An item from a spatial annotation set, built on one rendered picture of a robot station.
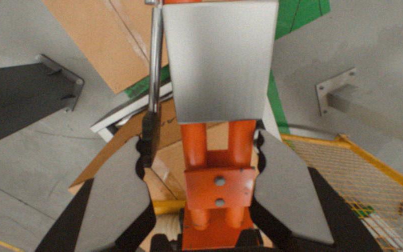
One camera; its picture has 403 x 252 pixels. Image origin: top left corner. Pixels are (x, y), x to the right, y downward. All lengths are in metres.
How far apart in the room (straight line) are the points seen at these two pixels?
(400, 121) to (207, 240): 1.18
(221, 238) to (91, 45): 0.71
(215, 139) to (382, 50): 1.63
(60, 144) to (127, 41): 1.38
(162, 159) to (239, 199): 0.19
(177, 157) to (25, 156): 1.98
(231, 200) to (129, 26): 0.64
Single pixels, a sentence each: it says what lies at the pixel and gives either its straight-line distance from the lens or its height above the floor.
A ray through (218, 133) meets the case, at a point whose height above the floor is 0.95.
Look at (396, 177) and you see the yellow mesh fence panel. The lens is 1.68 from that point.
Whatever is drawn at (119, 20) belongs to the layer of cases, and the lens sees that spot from 0.70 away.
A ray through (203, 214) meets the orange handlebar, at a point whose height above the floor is 1.09.
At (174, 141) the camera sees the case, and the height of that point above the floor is 0.94.
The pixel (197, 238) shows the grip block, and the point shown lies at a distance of 0.21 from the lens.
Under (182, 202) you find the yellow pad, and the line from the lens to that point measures 0.39.
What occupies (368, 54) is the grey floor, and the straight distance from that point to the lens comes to 1.73.
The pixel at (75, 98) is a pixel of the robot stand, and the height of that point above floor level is 0.02.
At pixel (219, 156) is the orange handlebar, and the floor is 1.07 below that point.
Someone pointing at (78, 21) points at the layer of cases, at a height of 0.54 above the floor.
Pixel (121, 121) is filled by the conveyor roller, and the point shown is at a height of 0.55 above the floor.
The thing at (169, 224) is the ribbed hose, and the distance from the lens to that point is 0.34.
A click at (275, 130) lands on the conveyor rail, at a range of 0.77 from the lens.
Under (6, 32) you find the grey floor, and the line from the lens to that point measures 1.71.
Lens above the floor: 1.19
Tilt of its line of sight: 62 degrees down
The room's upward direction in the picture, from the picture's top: 176 degrees clockwise
